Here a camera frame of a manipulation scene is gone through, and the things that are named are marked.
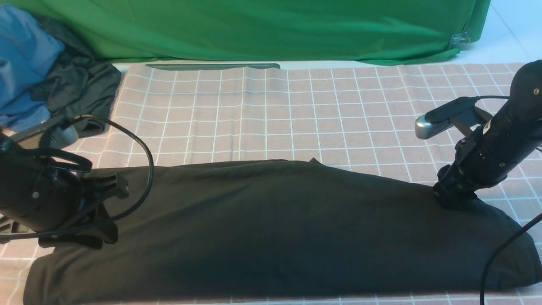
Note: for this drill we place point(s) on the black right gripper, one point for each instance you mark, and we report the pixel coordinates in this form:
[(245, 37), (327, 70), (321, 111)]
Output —
[(474, 168)]

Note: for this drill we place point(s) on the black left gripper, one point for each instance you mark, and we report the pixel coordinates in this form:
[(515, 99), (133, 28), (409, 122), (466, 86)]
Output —
[(41, 190)]

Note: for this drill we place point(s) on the gray long sleeve shirt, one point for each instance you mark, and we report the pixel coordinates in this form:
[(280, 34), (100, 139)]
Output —
[(276, 229)]

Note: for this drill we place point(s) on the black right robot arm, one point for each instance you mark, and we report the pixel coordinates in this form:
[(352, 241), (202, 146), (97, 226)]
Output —
[(492, 145)]

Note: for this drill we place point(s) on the dark gray crumpled garment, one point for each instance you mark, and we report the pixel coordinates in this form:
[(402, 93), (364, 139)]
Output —
[(77, 84)]

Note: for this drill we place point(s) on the silver binder clip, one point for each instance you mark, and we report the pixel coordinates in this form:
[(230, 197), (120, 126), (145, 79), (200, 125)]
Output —
[(458, 40)]

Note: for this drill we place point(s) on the green backdrop cloth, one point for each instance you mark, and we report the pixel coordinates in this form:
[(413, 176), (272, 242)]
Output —
[(382, 32)]

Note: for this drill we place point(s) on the blue garment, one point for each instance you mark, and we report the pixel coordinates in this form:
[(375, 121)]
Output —
[(27, 54)]

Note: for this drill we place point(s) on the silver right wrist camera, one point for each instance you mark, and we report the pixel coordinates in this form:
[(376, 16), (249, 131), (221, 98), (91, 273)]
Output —
[(461, 113)]

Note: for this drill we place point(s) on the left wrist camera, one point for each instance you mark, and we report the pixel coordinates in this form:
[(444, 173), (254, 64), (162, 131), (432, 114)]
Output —
[(57, 133)]

